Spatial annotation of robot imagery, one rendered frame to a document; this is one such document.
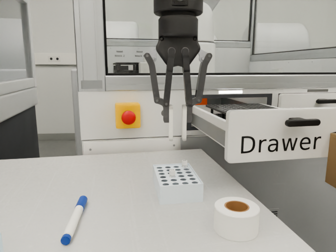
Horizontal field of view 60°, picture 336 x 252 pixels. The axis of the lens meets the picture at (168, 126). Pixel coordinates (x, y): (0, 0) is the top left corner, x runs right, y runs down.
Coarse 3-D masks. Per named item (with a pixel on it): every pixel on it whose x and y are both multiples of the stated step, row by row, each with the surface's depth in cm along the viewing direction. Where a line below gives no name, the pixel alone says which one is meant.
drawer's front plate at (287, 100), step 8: (280, 96) 96; (288, 96) 95; (296, 96) 96; (304, 96) 97; (312, 96) 97; (320, 96) 98; (328, 96) 98; (280, 104) 96; (288, 104) 96; (296, 104) 97; (304, 104) 97; (312, 104) 98; (320, 104) 98; (328, 104) 99
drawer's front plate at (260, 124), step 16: (240, 112) 59; (256, 112) 59; (272, 112) 60; (288, 112) 61; (304, 112) 62; (320, 112) 62; (240, 128) 59; (256, 128) 60; (272, 128) 61; (288, 128) 62; (304, 128) 62; (320, 128) 63; (240, 144) 60; (256, 144) 61; (288, 144) 62; (304, 144) 63; (320, 144) 64; (240, 160) 61; (256, 160) 62
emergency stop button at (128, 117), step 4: (124, 112) 81; (128, 112) 81; (132, 112) 82; (124, 116) 81; (128, 116) 81; (132, 116) 81; (124, 120) 81; (128, 120) 81; (132, 120) 82; (128, 124) 82
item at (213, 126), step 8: (264, 104) 95; (192, 112) 92; (200, 112) 83; (208, 112) 79; (216, 112) 95; (192, 120) 91; (200, 120) 83; (208, 120) 77; (216, 120) 71; (224, 120) 67; (200, 128) 83; (208, 128) 76; (216, 128) 70; (224, 128) 66; (216, 136) 71; (224, 136) 65; (224, 144) 66
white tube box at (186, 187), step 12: (156, 168) 64; (168, 168) 64; (180, 168) 64; (192, 168) 63; (156, 180) 59; (168, 180) 57; (180, 180) 57; (192, 180) 57; (156, 192) 59; (168, 192) 55; (180, 192) 55; (192, 192) 55
